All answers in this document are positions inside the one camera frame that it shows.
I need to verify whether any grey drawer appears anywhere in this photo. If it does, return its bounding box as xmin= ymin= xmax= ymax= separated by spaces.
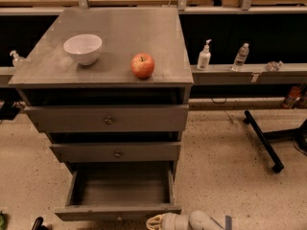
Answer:
xmin=51 ymin=142 xmax=181 ymax=163
xmin=55 ymin=161 xmax=181 ymax=221
xmin=25 ymin=104 xmax=188 ymax=133

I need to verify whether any grey bottom drawer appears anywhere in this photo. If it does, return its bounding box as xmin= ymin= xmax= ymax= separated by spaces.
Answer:
xmin=55 ymin=161 xmax=181 ymax=221

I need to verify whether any grey drawer cabinet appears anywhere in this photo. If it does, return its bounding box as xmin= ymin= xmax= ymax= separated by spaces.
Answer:
xmin=8 ymin=6 xmax=195 ymax=177

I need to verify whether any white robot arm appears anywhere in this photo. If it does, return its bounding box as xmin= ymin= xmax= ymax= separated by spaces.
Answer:
xmin=146 ymin=210 xmax=225 ymax=230

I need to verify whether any green object at edge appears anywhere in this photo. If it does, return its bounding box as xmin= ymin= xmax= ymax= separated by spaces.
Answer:
xmin=0 ymin=211 xmax=6 ymax=230

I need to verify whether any white pump lotion bottle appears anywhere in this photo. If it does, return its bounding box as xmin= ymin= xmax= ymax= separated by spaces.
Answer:
xmin=197 ymin=39 xmax=211 ymax=70

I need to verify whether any grey top drawer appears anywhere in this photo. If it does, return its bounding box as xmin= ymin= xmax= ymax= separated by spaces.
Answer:
xmin=25 ymin=104 xmax=188 ymax=133

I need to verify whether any grey middle drawer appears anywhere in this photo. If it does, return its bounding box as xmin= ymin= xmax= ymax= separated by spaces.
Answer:
xmin=51 ymin=142 xmax=181 ymax=163

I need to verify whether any black stand base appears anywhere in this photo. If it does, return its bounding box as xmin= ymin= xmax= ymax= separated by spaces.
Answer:
xmin=244 ymin=110 xmax=307 ymax=173

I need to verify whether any white ceramic bowl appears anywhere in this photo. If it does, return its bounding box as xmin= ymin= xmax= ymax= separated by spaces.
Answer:
xmin=63 ymin=34 xmax=102 ymax=65

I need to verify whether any clear plastic water bottle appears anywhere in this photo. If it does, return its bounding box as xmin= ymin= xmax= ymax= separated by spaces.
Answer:
xmin=231 ymin=43 xmax=249 ymax=71

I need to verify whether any orange spray can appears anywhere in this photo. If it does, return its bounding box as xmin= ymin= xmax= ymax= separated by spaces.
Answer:
xmin=281 ymin=86 xmax=301 ymax=108

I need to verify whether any red apple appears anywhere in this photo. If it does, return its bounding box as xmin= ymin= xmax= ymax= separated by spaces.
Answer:
xmin=130 ymin=53 xmax=154 ymax=79

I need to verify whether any crumpled clear plastic wrap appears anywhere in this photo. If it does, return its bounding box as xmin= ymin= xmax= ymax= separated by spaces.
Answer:
xmin=267 ymin=61 xmax=283 ymax=72

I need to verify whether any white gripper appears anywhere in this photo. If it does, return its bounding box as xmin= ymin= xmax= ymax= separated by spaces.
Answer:
xmin=146 ymin=213 xmax=189 ymax=230

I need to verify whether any black object bottom left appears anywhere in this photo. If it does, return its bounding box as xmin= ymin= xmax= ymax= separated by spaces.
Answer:
xmin=32 ymin=217 xmax=51 ymax=230

